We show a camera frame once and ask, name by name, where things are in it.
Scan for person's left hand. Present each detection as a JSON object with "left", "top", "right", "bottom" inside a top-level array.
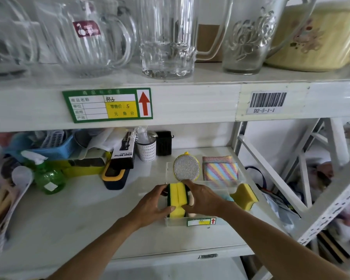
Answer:
[{"left": 131, "top": 184, "right": 176, "bottom": 230}]

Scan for person's right hand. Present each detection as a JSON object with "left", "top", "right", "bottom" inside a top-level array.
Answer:
[{"left": 181, "top": 179, "right": 231, "bottom": 218}]

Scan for yellow sponge green scouring side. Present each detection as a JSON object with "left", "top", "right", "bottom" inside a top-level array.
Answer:
[{"left": 166, "top": 182, "right": 179, "bottom": 219}]

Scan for yellow sponge dark scouring side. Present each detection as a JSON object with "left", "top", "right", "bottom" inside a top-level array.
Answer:
[{"left": 177, "top": 182, "right": 191, "bottom": 218}]

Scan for person's left forearm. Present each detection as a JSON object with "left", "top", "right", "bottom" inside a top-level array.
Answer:
[{"left": 47, "top": 213, "right": 144, "bottom": 280}]

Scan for person's right forearm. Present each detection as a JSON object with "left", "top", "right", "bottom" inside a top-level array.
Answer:
[{"left": 220, "top": 201, "right": 350, "bottom": 280}]

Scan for clear plastic bin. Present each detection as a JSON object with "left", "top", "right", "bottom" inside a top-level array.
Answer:
[{"left": 164, "top": 161, "right": 247, "bottom": 228}]

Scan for round silver scouring pad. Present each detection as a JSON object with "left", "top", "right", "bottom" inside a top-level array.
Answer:
[{"left": 173, "top": 152, "right": 201, "bottom": 182}]

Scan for rainbow striped dish cloth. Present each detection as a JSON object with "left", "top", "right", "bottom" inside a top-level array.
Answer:
[{"left": 203, "top": 162, "right": 239, "bottom": 182}]

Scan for small white price label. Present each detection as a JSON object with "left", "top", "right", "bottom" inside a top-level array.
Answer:
[{"left": 187, "top": 217, "right": 216, "bottom": 227}]

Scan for pink checked dish cloth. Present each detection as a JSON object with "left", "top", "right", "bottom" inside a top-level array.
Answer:
[{"left": 202, "top": 156, "right": 233, "bottom": 164}]

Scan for small black box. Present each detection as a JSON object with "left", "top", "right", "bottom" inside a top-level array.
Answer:
[{"left": 156, "top": 131, "right": 173, "bottom": 157}]

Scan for yellow grooved sponge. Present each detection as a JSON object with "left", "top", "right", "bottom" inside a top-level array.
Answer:
[{"left": 230, "top": 183, "right": 259, "bottom": 212}]

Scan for white dotted cup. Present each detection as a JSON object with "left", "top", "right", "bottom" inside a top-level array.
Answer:
[{"left": 135, "top": 136, "right": 158, "bottom": 163}]

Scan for black yellow brush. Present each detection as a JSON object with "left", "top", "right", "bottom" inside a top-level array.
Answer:
[{"left": 101, "top": 160, "right": 131, "bottom": 191}]

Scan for black spray bottle box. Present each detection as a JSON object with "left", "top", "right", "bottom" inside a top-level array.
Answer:
[{"left": 110, "top": 131, "right": 136, "bottom": 170}]

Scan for white shelf unit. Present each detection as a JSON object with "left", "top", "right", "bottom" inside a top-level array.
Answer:
[{"left": 0, "top": 61, "right": 350, "bottom": 280}]

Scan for yellow black packet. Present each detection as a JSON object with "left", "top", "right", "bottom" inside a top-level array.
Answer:
[{"left": 47, "top": 151, "right": 112, "bottom": 178}]

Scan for white barcode label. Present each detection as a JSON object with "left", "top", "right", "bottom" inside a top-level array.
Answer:
[{"left": 246, "top": 91, "right": 288, "bottom": 115}]

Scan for green price label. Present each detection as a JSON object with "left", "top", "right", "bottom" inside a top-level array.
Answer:
[{"left": 62, "top": 87, "right": 153, "bottom": 124}]

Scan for green spray bottle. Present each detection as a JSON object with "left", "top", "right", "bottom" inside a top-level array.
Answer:
[{"left": 21, "top": 150, "right": 67, "bottom": 195}]

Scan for blue plastic basket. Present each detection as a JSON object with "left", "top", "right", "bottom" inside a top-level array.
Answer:
[{"left": 4, "top": 130, "right": 80, "bottom": 161}]

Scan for white plastic spoon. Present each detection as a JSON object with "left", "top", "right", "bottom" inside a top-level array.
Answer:
[{"left": 0, "top": 165, "right": 34, "bottom": 239}]

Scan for tall clear glass mug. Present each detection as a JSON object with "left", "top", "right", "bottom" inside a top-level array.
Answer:
[{"left": 135, "top": 0, "right": 233, "bottom": 80}]

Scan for embossed flower glass pitcher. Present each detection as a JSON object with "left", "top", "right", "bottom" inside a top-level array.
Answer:
[{"left": 222, "top": 0, "right": 319, "bottom": 75}]

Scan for ribbed glass pitcher red label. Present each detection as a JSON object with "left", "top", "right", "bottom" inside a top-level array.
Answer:
[{"left": 34, "top": 0, "right": 138, "bottom": 78}]

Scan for yellow floral plastic basin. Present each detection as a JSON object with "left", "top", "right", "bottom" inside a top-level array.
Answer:
[{"left": 265, "top": 1, "right": 350, "bottom": 72}]

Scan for round clear glass pitcher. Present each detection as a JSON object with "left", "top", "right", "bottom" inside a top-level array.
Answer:
[{"left": 0, "top": 0, "right": 41, "bottom": 77}]

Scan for white metal rack frame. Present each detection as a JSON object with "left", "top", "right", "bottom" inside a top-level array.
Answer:
[{"left": 236, "top": 118, "right": 350, "bottom": 246}]

